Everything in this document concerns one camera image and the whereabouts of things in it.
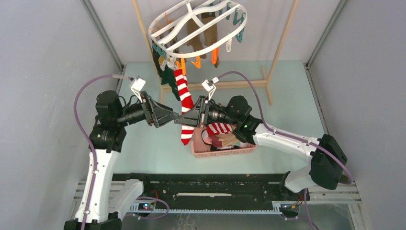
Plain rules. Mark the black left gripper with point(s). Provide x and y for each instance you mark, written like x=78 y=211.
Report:
x=156 y=114

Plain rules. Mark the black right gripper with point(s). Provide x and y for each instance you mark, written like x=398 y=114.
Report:
x=195 y=117

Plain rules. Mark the red white striped sock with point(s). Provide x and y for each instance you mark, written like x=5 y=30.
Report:
x=186 y=104
x=214 y=129

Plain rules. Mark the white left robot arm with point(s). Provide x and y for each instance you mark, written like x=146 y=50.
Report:
x=96 y=212

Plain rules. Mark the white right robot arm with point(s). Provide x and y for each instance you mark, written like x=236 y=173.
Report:
x=323 y=156

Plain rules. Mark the white oval clip hanger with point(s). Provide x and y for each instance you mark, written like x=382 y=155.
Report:
x=183 y=24

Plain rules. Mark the pink plastic basket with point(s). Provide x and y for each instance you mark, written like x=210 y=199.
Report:
x=201 y=150

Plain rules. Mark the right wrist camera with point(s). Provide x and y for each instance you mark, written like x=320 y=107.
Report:
x=209 y=86

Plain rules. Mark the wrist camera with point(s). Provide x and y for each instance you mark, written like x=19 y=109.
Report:
x=136 y=86
x=209 y=86

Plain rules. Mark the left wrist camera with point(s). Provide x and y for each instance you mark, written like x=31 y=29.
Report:
x=136 y=86

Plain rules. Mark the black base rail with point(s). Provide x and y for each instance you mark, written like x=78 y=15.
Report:
x=216 y=192

